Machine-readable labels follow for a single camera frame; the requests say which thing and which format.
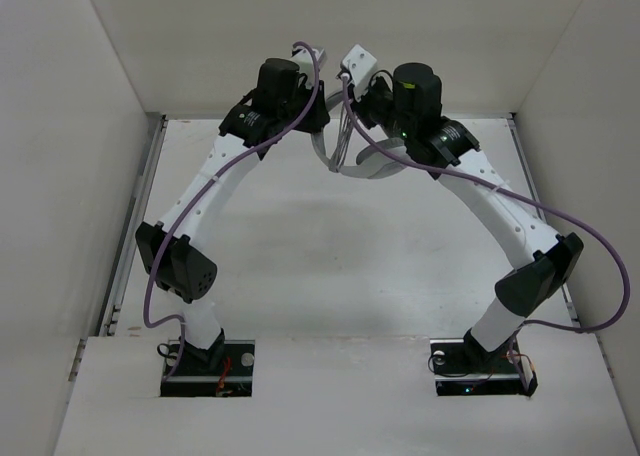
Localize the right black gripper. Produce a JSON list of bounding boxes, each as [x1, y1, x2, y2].
[[346, 73, 415, 140]]

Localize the white grey headphones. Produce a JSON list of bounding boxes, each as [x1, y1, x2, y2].
[[311, 91, 409, 180]]

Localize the grey headphone cable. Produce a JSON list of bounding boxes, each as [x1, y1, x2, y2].
[[327, 93, 364, 173]]

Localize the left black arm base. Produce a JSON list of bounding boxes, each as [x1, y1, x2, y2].
[[157, 340, 256, 398]]

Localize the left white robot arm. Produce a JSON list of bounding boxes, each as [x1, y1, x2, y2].
[[135, 48, 329, 373]]

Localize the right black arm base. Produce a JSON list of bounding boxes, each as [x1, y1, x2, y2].
[[427, 338, 538, 397]]

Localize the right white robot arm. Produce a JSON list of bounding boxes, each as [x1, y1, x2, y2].
[[346, 63, 584, 370]]

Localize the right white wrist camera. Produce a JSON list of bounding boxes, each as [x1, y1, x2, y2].
[[339, 44, 378, 92]]

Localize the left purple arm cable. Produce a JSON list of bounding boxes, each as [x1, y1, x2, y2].
[[142, 39, 322, 382]]

